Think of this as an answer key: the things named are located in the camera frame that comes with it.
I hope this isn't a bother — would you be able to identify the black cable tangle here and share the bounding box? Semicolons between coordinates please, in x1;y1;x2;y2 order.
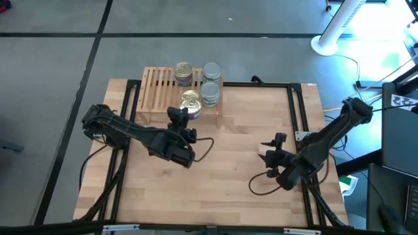
332;133;349;153

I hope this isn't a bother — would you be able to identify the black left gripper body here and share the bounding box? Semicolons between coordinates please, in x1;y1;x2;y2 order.
178;127;199;145

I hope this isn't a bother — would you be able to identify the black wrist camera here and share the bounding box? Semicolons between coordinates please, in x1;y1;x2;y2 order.
167;106;190;132
274;132;288;151

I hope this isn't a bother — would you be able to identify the green and white box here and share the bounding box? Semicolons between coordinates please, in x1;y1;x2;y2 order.
338;174;359;197

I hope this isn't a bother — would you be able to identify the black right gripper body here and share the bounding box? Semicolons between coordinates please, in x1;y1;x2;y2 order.
263;148;297;179

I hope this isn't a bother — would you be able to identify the black crossbar with silver brackets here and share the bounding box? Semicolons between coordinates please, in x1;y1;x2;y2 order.
0;220;418;235

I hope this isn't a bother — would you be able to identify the black desk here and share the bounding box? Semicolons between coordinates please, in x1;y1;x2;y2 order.
365;162;418;235

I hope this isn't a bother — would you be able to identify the black aluminium table frame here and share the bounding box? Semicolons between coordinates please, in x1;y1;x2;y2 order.
94;79;330;229

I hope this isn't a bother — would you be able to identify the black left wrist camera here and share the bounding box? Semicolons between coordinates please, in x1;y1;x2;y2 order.
167;106;190;132

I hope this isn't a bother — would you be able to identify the white pole with round base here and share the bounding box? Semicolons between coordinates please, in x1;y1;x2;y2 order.
310;0;368;57

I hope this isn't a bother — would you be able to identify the grey flat floor object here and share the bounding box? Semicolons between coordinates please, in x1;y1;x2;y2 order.
0;140;25;153

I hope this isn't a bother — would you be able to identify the black desk panel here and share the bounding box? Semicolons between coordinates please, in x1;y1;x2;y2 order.
380;81;418;179

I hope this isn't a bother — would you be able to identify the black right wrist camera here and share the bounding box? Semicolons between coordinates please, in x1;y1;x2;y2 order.
274;132;288;151

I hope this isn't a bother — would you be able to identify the white paper with black tags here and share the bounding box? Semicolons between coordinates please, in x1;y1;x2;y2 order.
390;93;418;112

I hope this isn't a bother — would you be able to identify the black cable bundle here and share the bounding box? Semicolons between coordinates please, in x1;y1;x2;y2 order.
76;153;130;225
300;178;350;228

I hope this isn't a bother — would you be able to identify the wooden slatted shelf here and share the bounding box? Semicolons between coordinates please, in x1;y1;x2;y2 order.
136;67;225;128

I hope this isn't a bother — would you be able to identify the black computer mouse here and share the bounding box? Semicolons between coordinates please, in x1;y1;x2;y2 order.
378;204;402;233

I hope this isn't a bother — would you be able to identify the black keyboard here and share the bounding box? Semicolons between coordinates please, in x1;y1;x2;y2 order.
404;183;418;227

